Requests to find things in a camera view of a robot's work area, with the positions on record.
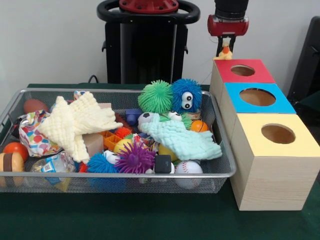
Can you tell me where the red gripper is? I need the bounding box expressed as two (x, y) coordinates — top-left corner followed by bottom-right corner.
(206, 14), (250, 57)

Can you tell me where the yellow plush duck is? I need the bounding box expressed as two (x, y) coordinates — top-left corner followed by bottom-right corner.
(212, 42), (234, 61)

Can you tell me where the wooden box with three holes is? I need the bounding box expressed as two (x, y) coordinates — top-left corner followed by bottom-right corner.
(209, 58), (320, 212)

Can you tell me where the silver mesh bin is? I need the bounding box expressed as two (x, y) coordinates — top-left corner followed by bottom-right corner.
(0, 87), (237, 195)

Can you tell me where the black upright panel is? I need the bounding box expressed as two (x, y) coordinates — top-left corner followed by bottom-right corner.
(286, 16), (320, 103)

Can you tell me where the small orange basketball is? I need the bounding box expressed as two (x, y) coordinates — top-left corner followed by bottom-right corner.
(191, 119), (209, 133)

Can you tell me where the plain green spiky ball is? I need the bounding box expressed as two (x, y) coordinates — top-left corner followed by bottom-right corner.
(137, 79), (174, 113)

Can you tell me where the dark green table cloth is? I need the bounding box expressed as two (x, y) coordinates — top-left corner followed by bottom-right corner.
(0, 83), (320, 240)
(296, 90), (320, 118)

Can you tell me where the mint green cloth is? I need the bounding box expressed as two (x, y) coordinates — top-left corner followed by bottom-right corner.
(141, 116), (223, 161)

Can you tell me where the white baseball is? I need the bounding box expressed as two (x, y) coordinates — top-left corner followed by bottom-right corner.
(174, 161), (204, 190)

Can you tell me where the purple spiky ball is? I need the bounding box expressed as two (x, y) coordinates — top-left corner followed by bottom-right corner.
(115, 141), (157, 175)

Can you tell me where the cream yellow cloth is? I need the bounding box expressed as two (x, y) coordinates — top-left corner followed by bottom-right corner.
(37, 91), (124, 163)

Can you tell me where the blue spiky ball with eyes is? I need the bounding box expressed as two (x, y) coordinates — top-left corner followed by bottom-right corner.
(86, 149), (121, 174)

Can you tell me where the yellow brown striped bee toy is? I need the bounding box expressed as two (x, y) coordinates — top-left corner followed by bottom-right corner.
(0, 151), (25, 173)

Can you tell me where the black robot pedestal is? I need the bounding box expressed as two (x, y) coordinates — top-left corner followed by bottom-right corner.
(96, 0), (201, 85)

